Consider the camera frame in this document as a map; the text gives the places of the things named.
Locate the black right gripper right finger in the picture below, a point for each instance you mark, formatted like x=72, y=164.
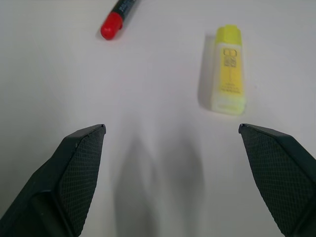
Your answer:
x=279, y=177

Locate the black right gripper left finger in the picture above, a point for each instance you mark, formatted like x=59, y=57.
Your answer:
x=61, y=182

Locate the yellow glue bottle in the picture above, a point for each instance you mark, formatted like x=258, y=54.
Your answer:
x=229, y=71

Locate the red-capped black marker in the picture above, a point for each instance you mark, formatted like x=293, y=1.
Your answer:
x=114, y=21

